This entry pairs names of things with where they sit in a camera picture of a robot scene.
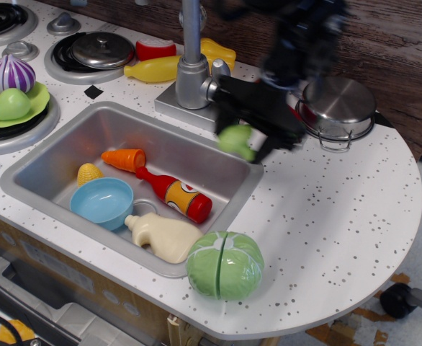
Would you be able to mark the black coil burner front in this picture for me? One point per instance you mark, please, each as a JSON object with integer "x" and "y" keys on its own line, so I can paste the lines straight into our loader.
{"x": 17, "y": 137}

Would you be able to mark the light green toy pear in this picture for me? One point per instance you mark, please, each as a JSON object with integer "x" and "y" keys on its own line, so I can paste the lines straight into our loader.
{"x": 14, "y": 104}

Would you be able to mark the green toy cabbage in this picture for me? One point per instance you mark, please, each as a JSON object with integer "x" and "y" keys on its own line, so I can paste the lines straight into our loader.
{"x": 225, "y": 265}

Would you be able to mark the yellow toy corn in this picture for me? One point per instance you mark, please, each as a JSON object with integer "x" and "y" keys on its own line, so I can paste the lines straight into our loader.
{"x": 88, "y": 172}

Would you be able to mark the stainless steel pot lid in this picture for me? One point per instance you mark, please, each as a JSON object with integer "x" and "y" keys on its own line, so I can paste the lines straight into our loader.
{"x": 102, "y": 50}

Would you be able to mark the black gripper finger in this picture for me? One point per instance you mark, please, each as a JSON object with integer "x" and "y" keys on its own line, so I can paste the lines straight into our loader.
{"x": 225, "y": 118}
{"x": 271, "y": 143}

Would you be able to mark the purple striped toy onion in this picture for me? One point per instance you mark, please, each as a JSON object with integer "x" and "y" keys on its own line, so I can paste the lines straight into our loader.
{"x": 16, "y": 73}

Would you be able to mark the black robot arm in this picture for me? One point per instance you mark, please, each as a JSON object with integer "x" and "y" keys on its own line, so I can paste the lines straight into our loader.
{"x": 304, "y": 47}

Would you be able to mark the grey stove knob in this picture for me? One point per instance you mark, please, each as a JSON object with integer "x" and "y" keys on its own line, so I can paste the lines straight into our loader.
{"x": 22, "y": 50}
{"x": 64, "y": 24}

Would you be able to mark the stainless steel toy pot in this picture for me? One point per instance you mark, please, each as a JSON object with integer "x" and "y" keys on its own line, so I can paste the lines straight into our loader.
{"x": 337, "y": 111}

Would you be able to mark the black tape square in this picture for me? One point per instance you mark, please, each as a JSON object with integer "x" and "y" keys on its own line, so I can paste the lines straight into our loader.
{"x": 93, "y": 92}

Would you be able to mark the light green toy broccoli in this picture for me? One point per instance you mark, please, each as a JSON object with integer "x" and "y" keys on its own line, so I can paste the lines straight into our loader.
{"x": 234, "y": 140}

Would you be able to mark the grey stove knob rear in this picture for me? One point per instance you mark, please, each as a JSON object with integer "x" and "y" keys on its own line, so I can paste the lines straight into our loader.
{"x": 64, "y": 24}

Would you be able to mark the black caster wheel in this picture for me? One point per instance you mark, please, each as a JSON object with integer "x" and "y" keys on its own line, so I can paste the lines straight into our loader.
{"x": 393, "y": 301}

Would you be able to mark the green plastic plate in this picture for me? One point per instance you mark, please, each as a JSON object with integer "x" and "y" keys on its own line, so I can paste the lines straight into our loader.
{"x": 39, "y": 97}

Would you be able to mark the silver toy faucet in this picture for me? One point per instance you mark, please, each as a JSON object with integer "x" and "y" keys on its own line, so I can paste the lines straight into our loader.
{"x": 189, "y": 98}

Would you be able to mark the black coil burner rear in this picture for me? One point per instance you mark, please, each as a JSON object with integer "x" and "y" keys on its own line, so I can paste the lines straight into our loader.
{"x": 16, "y": 22}

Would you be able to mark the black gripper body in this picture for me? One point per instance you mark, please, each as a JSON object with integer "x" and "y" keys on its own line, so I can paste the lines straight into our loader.
{"x": 262, "y": 106}

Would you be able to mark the yellow toy mustard bottle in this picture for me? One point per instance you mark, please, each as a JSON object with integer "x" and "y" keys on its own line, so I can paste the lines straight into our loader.
{"x": 154, "y": 70}

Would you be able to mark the cream toy mayonnaise bottle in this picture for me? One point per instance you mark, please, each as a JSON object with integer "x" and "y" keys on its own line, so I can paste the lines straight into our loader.
{"x": 168, "y": 239}

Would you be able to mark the red toy cheese wedge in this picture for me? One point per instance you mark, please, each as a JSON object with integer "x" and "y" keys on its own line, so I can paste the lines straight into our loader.
{"x": 147, "y": 49}

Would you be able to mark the half orange toy carrot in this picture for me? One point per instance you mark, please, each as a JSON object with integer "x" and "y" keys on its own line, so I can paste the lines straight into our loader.
{"x": 127, "y": 159}

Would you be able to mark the light blue plastic bowl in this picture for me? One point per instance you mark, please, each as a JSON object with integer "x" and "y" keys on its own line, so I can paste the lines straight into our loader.
{"x": 105, "y": 201}

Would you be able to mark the red toy ketchup bottle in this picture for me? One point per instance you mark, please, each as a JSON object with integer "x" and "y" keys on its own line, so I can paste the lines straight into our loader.
{"x": 178, "y": 195}

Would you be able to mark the grey oven door handle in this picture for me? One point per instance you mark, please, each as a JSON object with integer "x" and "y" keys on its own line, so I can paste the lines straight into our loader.
{"x": 66, "y": 325}

